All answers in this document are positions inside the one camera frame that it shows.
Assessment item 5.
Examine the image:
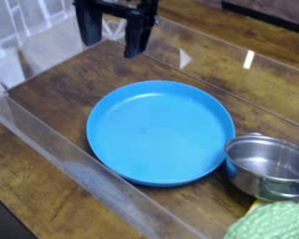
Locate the blue round plastic tray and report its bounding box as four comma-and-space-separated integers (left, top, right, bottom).
85, 80, 235, 187

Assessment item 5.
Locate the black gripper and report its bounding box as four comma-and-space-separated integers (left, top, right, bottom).
73, 0, 159, 59

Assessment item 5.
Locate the small stainless steel pot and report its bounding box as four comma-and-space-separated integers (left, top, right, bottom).
224, 134, 299, 201

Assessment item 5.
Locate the yellow object under cloth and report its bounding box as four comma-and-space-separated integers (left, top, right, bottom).
246, 199, 267, 214

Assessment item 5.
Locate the green knitted cloth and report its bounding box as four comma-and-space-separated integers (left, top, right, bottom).
223, 202, 299, 239

